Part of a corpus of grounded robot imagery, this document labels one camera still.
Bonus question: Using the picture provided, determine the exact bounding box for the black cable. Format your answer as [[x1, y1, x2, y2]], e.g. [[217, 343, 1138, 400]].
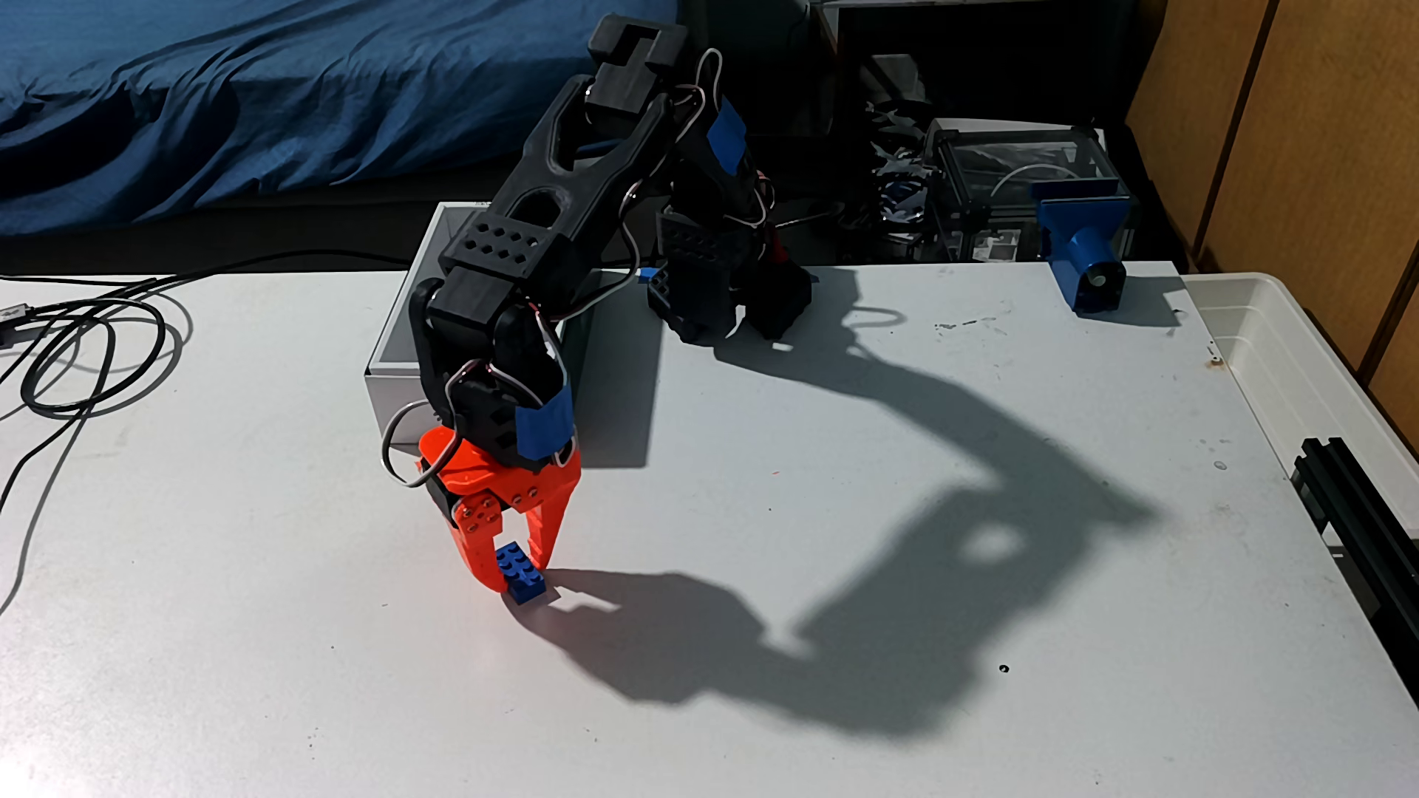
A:
[[0, 249, 414, 618]]

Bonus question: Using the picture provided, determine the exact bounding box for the white plastic bin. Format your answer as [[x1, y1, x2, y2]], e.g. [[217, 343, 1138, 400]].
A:
[[1180, 271, 1419, 522]]

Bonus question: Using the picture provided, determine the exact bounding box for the white cardboard box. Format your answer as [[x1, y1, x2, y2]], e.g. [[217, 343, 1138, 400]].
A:
[[364, 200, 605, 448]]

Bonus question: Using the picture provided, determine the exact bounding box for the blue toy brick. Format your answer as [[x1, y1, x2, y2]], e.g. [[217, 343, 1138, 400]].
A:
[[495, 541, 549, 607]]

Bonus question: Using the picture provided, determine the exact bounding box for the grey mattress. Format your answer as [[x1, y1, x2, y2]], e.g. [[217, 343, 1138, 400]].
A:
[[0, 149, 681, 279]]

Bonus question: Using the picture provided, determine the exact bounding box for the dark shelf unit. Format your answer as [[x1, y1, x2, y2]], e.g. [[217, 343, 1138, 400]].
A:
[[814, 0, 1143, 263]]

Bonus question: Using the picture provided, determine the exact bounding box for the black aluminium extrusion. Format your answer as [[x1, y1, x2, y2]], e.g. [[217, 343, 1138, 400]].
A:
[[1290, 437, 1419, 702]]

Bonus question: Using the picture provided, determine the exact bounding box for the blue bed sheet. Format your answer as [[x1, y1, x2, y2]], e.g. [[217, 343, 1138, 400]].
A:
[[0, 0, 683, 236]]

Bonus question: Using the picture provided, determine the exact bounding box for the brown wooden cabinet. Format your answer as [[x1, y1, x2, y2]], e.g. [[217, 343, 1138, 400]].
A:
[[1125, 0, 1419, 447]]

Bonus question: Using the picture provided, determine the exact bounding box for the blue printed clamp mount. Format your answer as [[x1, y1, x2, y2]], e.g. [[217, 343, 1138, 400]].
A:
[[1033, 177, 1139, 317]]

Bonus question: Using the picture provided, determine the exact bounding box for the clear acrylic case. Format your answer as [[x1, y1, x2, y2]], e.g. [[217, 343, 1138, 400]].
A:
[[925, 116, 1132, 264]]

